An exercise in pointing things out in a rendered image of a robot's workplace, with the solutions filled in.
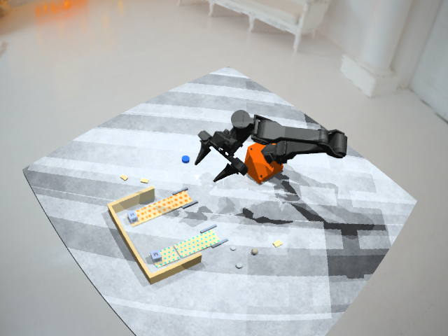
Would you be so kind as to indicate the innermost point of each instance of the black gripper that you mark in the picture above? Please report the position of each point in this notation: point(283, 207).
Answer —
point(236, 166)

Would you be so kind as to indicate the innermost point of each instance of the cream strip with orange dots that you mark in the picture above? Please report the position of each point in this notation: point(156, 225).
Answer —
point(178, 200)

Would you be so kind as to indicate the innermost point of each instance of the pale yellow strip with cyan dots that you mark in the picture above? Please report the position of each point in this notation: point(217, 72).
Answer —
point(205, 240)

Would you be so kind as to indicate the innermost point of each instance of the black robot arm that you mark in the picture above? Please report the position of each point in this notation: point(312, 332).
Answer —
point(288, 141)

